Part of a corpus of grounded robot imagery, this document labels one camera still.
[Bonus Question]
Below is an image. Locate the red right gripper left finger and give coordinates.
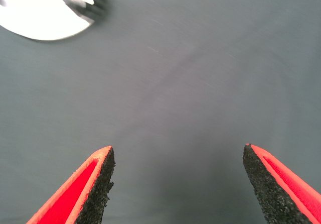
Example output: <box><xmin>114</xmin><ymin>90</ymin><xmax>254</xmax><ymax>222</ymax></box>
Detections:
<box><xmin>26</xmin><ymin>145</ymin><xmax>116</xmax><ymax>224</ymax></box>

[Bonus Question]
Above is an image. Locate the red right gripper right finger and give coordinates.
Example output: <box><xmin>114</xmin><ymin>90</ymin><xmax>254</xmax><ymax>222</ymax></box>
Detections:
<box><xmin>242</xmin><ymin>143</ymin><xmax>321</xmax><ymax>224</ymax></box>

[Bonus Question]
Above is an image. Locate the small steel planetary gear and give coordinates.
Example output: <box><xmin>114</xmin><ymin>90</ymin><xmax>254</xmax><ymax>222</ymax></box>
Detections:
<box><xmin>46</xmin><ymin>0</ymin><xmax>113</xmax><ymax>21</ymax></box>

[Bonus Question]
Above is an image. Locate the round metal carrier plate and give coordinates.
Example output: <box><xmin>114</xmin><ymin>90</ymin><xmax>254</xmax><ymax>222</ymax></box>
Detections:
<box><xmin>0</xmin><ymin>0</ymin><xmax>115</xmax><ymax>41</ymax></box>

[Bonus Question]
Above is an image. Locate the dark grey table cloth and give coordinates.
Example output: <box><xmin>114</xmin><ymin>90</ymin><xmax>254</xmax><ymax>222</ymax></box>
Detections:
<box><xmin>0</xmin><ymin>0</ymin><xmax>321</xmax><ymax>224</ymax></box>

